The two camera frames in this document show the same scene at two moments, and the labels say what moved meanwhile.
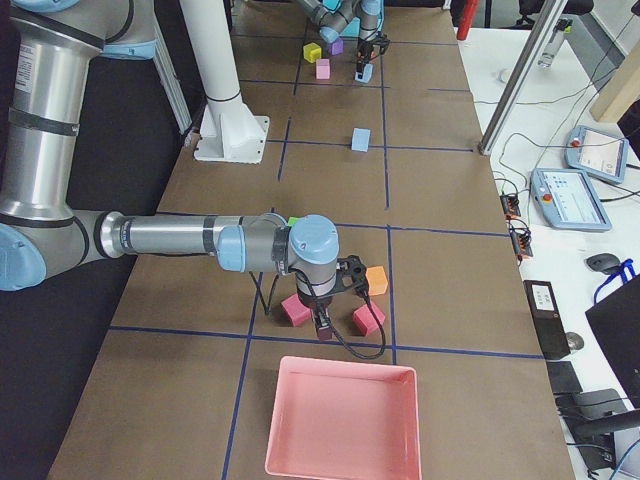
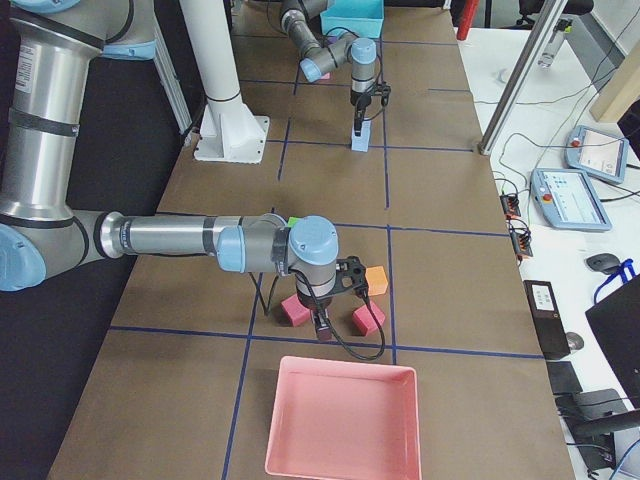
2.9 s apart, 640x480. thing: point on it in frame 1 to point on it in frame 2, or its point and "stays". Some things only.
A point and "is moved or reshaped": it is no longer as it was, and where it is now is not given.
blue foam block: x=366 y=75 is moved or reshaped
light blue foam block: x=360 y=139 stays
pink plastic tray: x=338 y=419 stays
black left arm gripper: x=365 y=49 to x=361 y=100
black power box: x=548 y=321 stays
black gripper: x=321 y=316 stays
